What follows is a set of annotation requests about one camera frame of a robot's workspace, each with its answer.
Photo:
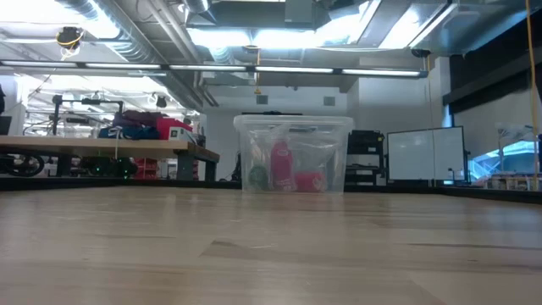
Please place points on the black shelf cart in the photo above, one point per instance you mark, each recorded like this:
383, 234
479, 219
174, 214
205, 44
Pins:
364, 144

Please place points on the black machine under bench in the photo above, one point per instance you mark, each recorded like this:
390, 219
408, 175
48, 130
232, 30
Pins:
106, 167

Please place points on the whiteboard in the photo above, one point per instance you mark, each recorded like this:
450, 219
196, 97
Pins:
423, 152

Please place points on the grey wall vent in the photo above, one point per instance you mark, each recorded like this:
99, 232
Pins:
329, 101
262, 99

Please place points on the silver ventilation duct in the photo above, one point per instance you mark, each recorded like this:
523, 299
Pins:
127, 42

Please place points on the maroon cloth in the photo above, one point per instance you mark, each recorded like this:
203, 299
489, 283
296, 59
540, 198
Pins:
135, 116

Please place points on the black camera rig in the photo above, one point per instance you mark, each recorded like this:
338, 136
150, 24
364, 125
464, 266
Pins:
55, 114

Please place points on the blue bag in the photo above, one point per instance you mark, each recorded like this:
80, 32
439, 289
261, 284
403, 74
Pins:
135, 132

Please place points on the dark green roll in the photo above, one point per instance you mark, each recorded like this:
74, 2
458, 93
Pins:
258, 178

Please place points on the red drawer unit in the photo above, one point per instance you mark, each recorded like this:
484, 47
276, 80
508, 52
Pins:
146, 167

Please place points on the clear plastic storage bin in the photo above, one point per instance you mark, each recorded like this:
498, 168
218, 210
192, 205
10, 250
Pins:
254, 127

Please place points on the red box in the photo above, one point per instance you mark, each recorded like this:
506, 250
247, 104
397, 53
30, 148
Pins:
167, 127

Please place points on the wooden workbench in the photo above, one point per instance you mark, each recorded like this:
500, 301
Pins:
106, 148

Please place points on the black wheel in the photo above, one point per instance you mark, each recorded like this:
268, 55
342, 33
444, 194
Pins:
42, 164

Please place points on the white packet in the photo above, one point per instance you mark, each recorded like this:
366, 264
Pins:
257, 154

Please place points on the red bandage roll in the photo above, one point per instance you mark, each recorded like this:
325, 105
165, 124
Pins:
311, 182

